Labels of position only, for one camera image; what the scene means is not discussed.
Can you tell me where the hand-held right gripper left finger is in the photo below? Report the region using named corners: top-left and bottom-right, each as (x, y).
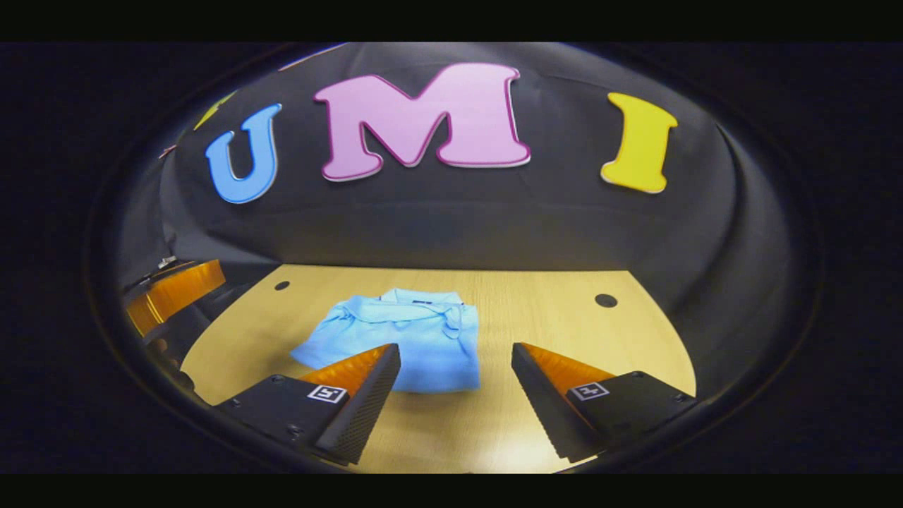
top-left (214, 344), bottom-right (401, 467)

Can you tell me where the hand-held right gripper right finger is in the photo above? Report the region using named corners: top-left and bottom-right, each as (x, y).
top-left (511, 343), bottom-right (698, 464)

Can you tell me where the black backdrop cloth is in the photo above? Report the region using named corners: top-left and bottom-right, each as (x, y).
top-left (116, 42), bottom-right (799, 368)

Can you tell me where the light blue T-shirt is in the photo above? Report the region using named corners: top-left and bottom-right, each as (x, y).
top-left (290, 287), bottom-right (483, 394)

